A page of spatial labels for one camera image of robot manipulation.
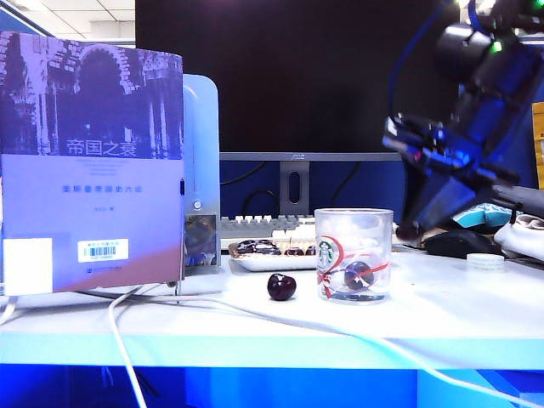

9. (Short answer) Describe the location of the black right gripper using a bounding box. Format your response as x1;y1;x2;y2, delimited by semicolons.
381;54;544;238

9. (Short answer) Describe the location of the clear logo glass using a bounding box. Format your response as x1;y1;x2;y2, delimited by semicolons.
314;207;393;305

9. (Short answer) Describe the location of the dark cherry inside glass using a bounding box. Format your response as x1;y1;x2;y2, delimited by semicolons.
343;261;377;292

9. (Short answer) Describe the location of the black computer mouse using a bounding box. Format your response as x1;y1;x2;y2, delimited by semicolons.
422;229;505;260

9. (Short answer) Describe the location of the teal white package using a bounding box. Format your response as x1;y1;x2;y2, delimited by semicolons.
450;202;522;229

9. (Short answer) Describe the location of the white round lid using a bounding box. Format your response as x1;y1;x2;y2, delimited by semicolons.
465;252;506;270

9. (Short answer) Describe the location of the dark grey pouch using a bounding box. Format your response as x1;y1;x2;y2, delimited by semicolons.
488;184;544;221

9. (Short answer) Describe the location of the white cloth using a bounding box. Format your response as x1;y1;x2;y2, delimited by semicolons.
493;213;544;267

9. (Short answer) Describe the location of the grey monitor stand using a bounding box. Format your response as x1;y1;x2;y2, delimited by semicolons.
279;160;311;218

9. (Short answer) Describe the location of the white plate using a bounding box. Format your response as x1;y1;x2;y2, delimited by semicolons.
228;241;320;273

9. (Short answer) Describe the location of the white grey keyboard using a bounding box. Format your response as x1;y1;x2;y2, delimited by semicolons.
218;213;405;247

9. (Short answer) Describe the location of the black computer monitor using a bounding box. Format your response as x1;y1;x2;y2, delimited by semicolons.
134;0;462;162

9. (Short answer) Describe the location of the metal book stand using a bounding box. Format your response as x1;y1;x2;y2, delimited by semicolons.
166;279;184;305

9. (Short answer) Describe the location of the purple cover book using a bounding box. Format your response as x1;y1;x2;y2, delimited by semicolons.
0;30;186;298

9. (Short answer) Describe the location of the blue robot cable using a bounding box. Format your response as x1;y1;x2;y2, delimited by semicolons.
388;0;450;118

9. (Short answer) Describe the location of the white cable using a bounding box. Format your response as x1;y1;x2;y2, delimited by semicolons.
76;289;544;408
107;284;149;408

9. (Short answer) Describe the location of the black monitor cable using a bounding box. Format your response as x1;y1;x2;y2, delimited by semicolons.
219;161;267;187
241;189;277;218

